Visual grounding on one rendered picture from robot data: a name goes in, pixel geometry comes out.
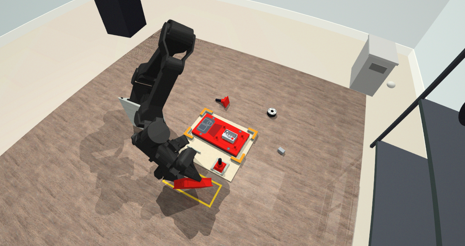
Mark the beige flat base plate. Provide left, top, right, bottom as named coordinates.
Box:
left=179, top=108, right=258, bottom=182

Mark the red plastic shell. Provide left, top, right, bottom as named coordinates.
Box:
left=173, top=178, right=213, bottom=189

